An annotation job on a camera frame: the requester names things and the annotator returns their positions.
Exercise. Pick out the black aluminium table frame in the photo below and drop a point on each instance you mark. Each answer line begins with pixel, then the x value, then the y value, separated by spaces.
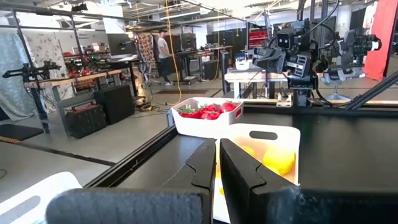
pixel 136 160

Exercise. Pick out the narrow white plastic basket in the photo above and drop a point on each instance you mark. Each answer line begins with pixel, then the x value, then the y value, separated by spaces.
pixel 66 183
pixel 205 127

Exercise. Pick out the black background robot arm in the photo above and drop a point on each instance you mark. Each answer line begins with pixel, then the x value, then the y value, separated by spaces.
pixel 31 71

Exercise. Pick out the black table mat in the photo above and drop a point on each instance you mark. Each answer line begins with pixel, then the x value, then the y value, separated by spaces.
pixel 342 149

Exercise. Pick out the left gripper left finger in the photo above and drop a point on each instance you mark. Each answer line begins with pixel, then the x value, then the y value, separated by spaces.
pixel 208 161

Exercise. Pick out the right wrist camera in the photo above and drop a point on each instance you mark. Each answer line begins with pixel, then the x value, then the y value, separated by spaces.
pixel 283 40

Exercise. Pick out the wide white plastic basket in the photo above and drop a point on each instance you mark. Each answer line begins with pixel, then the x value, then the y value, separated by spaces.
pixel 289 137

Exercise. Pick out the grey metal stand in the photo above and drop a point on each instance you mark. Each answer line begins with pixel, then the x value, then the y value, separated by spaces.
pixel 342 76

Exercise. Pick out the white background table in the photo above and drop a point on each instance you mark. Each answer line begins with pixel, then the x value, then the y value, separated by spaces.
pixel 248 76

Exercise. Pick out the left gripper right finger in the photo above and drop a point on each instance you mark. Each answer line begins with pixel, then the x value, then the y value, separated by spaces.
pixel 233 174

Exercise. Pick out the red tool cabinet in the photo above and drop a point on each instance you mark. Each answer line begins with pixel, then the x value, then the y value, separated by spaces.
pixel 258 39

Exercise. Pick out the colourful floral cloth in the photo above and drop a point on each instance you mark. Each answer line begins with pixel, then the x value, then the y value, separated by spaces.
pixel 146 46

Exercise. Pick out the black computer tower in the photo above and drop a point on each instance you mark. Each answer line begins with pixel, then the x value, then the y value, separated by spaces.
pixel 211 70

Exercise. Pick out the grey background monitor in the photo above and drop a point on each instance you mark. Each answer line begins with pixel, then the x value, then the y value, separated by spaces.
pixel 121 45

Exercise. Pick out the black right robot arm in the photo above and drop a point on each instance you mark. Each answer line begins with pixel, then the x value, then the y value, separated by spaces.
pixel 357 46

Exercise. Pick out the white floral cloth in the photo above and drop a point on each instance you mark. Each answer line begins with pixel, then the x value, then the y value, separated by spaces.
pixel 46 46

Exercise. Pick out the black floor mat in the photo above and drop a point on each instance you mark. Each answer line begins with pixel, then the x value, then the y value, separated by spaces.
pixel 182 92

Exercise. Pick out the red fabric panel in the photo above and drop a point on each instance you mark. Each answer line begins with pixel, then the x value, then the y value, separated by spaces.
pixel 382 37

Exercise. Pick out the wooden workbench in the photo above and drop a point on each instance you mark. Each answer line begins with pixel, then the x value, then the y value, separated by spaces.
pixel 77 77

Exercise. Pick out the pale patterned curtain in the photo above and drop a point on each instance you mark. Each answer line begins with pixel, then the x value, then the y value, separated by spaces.
pixel 14 77

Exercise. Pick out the white storage box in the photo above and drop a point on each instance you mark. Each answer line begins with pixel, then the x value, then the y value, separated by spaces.
pixel 244 64

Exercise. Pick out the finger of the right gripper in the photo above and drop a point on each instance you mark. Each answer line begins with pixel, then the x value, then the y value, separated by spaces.
pixel 267 56
pixel 276 68

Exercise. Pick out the person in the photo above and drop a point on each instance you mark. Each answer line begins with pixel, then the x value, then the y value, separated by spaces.
pixel 163 49

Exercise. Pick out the black floor case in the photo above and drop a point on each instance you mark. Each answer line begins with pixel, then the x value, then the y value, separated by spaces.
pixel 115 104

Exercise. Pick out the black crate red lid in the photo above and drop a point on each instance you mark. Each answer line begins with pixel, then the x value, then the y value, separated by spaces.
pixel 85 123

